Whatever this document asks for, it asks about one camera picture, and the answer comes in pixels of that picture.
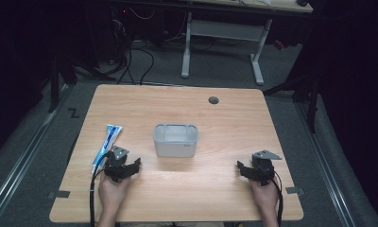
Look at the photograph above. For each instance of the person's right hand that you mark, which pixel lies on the person's right hand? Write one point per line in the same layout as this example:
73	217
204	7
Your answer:
265	194

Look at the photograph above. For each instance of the grey tape piece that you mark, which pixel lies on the grey tape piece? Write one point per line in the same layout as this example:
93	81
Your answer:
295	190
60	194

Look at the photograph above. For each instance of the grey plastic organizer box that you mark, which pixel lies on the grey plastic organizer box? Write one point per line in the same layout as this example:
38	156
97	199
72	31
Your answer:
175	142

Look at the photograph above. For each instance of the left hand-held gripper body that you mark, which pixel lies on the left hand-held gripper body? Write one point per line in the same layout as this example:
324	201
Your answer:
115	166

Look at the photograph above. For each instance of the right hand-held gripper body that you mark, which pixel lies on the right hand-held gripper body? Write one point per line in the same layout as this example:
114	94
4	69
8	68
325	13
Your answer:
263	168

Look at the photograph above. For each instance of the black metal stand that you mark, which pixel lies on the black metal stand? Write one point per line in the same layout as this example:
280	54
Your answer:
54	85
311	97

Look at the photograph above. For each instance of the blue white toothpaste tube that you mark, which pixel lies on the blue white toothpaste tube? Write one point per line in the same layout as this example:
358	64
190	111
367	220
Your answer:
106	145

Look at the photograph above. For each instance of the person's left hand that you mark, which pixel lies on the person's left hand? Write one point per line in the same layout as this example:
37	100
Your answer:
111	192

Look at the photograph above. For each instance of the white frame desk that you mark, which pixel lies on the white frame desk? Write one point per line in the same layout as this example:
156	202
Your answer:
225	30

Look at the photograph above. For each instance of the metal floor rail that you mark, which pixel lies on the metal floor rail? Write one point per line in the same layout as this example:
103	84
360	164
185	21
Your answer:
325	167
23	157

